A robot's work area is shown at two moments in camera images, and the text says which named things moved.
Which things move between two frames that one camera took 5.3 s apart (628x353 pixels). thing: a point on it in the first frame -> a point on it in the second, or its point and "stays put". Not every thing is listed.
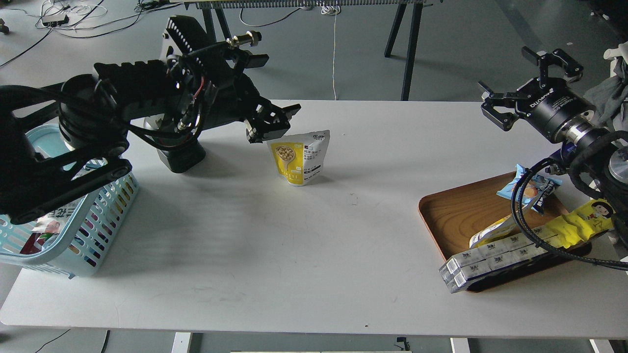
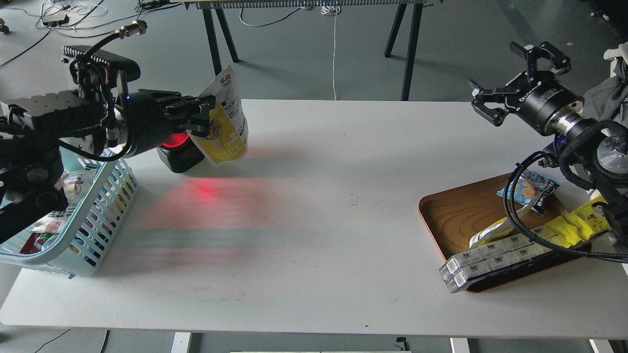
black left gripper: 216,91 -> 145,118
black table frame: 208,6 stays put
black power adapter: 54,24 stays put
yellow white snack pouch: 299,158 -> 229,131
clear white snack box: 468,265 stays put
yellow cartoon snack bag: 593,216 stays put
